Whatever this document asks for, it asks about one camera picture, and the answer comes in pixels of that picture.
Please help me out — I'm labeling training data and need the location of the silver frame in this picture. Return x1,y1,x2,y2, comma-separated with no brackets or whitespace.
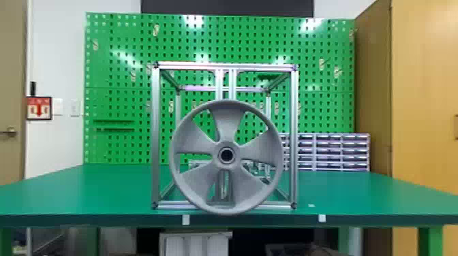
150,61,300,210

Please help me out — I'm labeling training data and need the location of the grey wheel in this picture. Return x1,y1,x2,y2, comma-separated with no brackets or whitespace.
168,99,286,216

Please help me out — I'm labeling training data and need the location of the tan door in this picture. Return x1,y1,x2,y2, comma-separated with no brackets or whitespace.
0,0,29,187

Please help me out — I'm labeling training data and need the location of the red wall sign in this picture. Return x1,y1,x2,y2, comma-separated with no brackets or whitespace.
26,96,53,121

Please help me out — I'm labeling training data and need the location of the yellow wooden cupboard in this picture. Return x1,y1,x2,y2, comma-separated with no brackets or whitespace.
354,0,458,256

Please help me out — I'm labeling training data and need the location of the white drawer cabinet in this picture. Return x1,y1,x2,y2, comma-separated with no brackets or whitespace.
277,132,371,172

